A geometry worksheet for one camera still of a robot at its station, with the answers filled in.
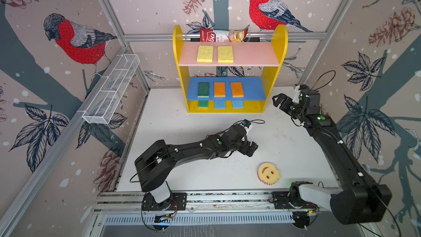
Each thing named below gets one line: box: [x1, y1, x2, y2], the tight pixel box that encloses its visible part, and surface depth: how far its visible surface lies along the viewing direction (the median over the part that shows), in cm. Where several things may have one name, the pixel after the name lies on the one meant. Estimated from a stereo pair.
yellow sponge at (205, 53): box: [196, 44, 214, 63], surface depth 80 cm
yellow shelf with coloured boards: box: [172, 24, 289, 114], surface depth 96 cm
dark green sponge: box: [197, 81, 210, 98], surface depth 100 cm
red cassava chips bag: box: [199, 27, 249, 43], surface depth 88 cm
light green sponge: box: [198, 100, 209, 109], surface depth 112 cm
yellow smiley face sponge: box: [257, 162, 281, 186], surface depth 81 cm
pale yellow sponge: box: [213, 81, 226, 98], surface depth 100 cm
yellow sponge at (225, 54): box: [217, 45, 235, 64], surface depth 81 cm
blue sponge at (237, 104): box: [232, 100, 244, 109], surface depth 109 cm
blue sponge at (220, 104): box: [214, 99, 226, 110], surface depth 109 cm
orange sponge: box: [230, 81, 244, 98], surface depth 100 cm
